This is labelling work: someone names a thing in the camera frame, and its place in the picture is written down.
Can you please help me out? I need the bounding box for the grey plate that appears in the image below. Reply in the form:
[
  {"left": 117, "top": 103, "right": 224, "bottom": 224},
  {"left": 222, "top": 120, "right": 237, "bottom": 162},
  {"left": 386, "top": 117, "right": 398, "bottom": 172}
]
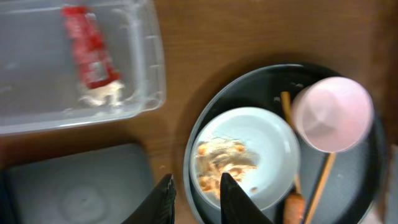
[{"left": 189, "top": 107, "right": 300, "bottom": 210}]

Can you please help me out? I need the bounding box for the orange carrot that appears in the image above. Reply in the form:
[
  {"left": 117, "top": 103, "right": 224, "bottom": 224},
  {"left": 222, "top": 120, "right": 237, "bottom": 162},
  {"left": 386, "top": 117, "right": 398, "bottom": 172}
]
[{"left": 283, "top": 192, "right": 305, "bottom": 224}]

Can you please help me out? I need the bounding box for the clear plastic bin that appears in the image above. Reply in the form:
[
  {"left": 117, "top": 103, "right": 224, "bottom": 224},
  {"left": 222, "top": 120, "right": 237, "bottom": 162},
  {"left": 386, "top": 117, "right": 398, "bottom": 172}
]
[{"left": 1, "top": 0, "right": 165, "bottom": 135}]

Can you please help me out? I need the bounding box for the black rectangular tray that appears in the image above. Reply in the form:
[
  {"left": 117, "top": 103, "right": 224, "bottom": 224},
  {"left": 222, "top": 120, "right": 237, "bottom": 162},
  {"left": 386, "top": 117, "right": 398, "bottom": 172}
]
[{"left": 1, "top": 144, "right": 154, "bottom": 224}]

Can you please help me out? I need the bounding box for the red snack wrapper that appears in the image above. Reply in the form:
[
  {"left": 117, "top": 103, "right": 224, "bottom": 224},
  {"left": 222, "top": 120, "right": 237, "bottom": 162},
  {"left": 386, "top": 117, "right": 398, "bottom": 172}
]
[{"left": 61, "top": 5, "right": 124, "bottom": 107}]

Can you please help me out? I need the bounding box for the food scraps pile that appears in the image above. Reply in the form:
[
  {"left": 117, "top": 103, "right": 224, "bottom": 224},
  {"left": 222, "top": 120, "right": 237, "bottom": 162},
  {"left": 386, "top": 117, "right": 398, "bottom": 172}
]
[{"left": 194, "top": 138, "right": 257, "bottom": 199}]

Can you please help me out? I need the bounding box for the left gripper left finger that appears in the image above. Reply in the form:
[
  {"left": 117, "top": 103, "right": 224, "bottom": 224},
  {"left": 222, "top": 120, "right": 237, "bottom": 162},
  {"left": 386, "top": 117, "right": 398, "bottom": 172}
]
[{"left": 122, "top": 174, "right": 177, "bottom": 224}]

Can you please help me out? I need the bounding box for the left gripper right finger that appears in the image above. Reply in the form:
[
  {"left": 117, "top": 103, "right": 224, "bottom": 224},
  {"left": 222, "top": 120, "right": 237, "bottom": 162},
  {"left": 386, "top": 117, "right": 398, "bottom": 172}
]
[{"left": 220, "top": 173, "right": 272, "bottom": 224}]

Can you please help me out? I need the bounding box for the wooden chopstick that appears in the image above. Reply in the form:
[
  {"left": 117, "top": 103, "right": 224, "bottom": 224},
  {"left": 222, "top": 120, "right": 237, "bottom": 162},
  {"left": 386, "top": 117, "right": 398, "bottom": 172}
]
[
  {"left": 304, "top": 153, "right": 336, "bottom": 224},
  {"left": 280, "top": 91, "right": 301, "bottom": 194}
]

